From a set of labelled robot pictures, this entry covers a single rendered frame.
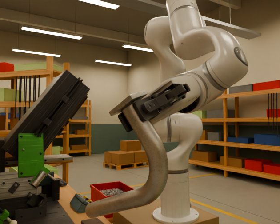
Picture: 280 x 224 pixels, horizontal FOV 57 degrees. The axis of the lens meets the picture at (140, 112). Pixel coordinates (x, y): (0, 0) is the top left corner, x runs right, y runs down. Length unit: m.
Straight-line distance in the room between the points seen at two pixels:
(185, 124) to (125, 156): 6.44
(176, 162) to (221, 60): 0.59
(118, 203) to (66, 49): 10.72
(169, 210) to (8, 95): 3.88
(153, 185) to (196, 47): 0.39
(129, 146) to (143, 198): 7.58
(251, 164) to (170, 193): 5.34
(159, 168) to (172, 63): 0.64
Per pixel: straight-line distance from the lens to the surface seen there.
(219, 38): 0.59
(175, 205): 1.09
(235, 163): 6.67
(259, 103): 6.84
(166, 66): 0.99
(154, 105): 0.40
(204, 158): 7.33
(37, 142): 1.40
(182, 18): 0.74
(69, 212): 1.36
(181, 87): 0.41
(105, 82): 11.43
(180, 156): 1.05
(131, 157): 7.61
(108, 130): 11.37
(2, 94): 4.61
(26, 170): 1.37
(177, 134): 1.04
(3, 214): 1.13
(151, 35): 0.97
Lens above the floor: 1.33
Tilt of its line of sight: 2 degrees up
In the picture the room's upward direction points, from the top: straight up
